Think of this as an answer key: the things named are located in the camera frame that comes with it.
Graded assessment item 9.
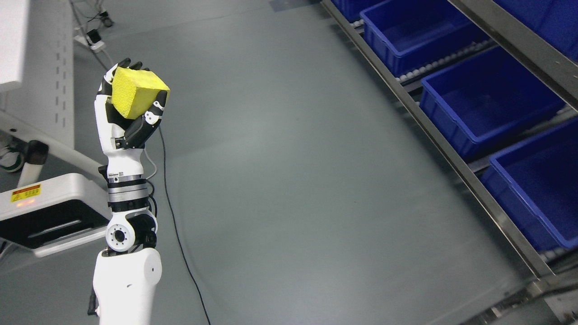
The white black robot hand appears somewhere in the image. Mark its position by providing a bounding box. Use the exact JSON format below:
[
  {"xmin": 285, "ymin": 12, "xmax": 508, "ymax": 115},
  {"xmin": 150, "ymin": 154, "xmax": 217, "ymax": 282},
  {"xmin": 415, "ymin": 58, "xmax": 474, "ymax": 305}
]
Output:
[{"xmin": 93, "ymin": 58, "xmax": 169, "ymax": 156}]

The yellow foam block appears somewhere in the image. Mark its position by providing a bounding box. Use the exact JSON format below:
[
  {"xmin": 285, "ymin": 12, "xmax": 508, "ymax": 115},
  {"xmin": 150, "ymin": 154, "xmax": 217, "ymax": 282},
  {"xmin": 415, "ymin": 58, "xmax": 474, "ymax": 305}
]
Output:
[{"xmin": 111, "ymin": 67, "xmax": 171, "ymax": 120}]

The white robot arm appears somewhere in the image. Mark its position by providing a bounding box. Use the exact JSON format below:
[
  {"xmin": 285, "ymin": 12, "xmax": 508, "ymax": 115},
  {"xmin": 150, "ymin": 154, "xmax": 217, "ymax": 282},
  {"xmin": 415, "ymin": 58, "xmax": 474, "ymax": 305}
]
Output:
[{"xmin": 93, "ymin": 149, "xmax": 163, "ymax": 325}]

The metal shelf rack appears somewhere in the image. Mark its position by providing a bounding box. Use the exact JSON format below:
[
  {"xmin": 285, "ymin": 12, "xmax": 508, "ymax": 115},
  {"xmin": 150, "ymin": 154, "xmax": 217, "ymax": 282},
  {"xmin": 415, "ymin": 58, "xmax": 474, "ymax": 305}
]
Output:
[{"xmin": 321, "ymin": 0, "xmax": 577, "ymax": 325}]

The white machine base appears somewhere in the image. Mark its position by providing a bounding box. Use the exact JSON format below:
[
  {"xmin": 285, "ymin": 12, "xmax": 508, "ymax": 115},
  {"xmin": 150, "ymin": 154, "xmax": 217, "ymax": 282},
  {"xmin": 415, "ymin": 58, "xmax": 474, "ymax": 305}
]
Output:
[{"xmin": 1, "ymin": 0, "xmax": 110, "ymax": 257}]

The power strip on floor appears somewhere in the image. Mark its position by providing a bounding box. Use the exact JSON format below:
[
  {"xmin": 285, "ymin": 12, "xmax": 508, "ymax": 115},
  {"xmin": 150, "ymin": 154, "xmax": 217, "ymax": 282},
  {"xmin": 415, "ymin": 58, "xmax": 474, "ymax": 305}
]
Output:
[{"xmin": 74, "ymin": 27, "xmax": 107, "ymax": 53}]

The blue bin far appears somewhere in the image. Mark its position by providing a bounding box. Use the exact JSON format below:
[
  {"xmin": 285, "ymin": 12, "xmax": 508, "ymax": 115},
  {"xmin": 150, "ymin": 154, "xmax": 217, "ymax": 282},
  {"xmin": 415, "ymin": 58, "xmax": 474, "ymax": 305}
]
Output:
[{"xmin": 360, "ymin": 0, "xmax": 489, "ymax": 77}]

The blue bin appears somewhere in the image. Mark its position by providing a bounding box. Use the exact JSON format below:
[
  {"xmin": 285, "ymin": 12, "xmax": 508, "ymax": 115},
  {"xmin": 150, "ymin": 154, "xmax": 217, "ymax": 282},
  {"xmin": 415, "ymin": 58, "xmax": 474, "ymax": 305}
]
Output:
[
  {"xmin": 360, "ymin": 0, "xmax": 489, "ymax": 77},
  {"xmin": 420, "ymin": 47, "xmax": 565, "ymax": 163},
  {"xmin": 481, "ymin": 119, "xmax": 578, "ymax": 251}
]

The blue bin center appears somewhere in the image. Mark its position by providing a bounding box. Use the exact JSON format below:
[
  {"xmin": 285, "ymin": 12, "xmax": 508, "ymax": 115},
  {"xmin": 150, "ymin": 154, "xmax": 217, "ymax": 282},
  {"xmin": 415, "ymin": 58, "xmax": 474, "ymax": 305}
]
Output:
[{"xmin": 420, "ymin": 47, "xmax": 565, "ymax": 163}]

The blue bin near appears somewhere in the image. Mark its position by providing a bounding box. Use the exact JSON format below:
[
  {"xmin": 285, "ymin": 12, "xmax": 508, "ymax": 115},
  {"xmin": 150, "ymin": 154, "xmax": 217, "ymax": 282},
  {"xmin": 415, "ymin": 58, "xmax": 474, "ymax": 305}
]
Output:
[{"xmin": 481, "ymin": 119, "xmax": 578, "ymax": 251}]

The black cable on floor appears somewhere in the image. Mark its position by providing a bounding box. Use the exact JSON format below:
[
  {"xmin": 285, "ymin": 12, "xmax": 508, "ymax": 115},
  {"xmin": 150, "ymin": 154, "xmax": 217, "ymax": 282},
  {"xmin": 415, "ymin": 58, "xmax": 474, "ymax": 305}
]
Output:
[{"xmin": 158, "ymin": 126, "xmax": 212, "ymax": 325}]

